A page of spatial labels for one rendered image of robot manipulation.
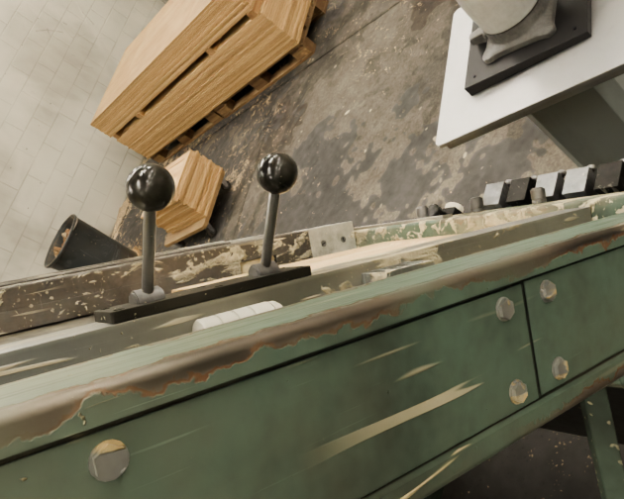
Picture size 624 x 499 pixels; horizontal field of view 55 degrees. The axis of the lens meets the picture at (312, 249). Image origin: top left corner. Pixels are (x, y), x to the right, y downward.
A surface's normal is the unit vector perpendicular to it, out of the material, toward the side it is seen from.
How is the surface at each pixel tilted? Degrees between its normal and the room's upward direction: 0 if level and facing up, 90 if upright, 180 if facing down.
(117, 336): 90
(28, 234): 90
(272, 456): 90
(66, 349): 90
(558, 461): 0
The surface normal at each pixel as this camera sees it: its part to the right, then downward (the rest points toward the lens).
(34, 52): 0.64, -0.23
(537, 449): -0.74, -0.43
